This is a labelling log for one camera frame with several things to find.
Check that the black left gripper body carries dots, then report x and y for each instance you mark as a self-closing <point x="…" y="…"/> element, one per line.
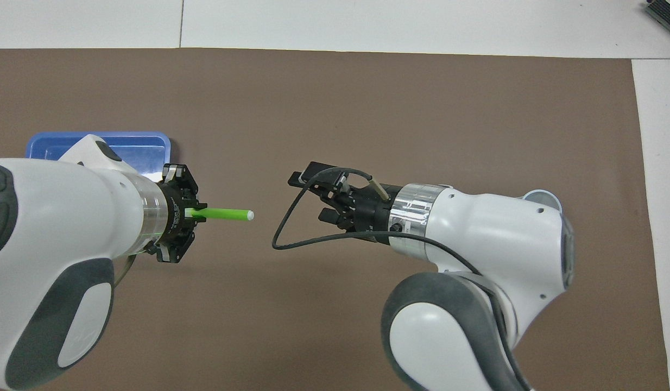
<point x="172" y="217"/>

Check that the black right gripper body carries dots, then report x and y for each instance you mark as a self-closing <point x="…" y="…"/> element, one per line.
<point x="367" y="209"/>

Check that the green marker pen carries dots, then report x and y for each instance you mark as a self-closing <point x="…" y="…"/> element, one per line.
<point x="226" y="213"/>

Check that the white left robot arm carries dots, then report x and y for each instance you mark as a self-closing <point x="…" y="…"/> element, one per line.
<point x="52" y="228"/>

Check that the blue plastic tray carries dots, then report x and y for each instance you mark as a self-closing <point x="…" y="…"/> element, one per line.
<point x="145" y="149"/>

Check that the brown table mat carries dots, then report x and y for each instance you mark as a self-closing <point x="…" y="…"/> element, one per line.
<point x="335" y="108"/>

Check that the translucent plastic cup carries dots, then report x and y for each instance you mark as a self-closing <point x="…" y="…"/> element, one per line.
<point x="544" y="198"/>

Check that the grey striped device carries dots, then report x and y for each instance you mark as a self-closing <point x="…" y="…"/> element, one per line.
<point x="666" y="11"/>

